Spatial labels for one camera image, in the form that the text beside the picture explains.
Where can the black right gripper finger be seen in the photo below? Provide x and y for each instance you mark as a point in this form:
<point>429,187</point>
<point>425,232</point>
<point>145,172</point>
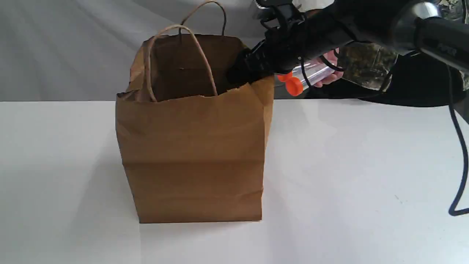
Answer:
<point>251,65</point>

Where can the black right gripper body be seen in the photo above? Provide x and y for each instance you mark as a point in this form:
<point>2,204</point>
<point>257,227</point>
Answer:
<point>298,35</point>

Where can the orange-capped clear tube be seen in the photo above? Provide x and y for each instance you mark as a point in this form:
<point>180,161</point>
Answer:
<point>284,77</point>
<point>314,72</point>

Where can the brown paper bag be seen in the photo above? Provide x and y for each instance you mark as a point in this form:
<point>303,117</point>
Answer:
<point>192,144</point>

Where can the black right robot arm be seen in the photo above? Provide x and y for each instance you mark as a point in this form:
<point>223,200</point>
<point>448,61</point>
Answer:
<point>403,26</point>

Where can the person in camouflage jacket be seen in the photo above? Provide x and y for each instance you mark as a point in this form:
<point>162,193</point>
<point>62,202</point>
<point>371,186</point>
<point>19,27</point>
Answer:
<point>379,74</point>

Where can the grey backdrop cloth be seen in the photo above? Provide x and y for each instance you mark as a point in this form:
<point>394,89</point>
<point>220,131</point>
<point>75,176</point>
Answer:
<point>80,50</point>

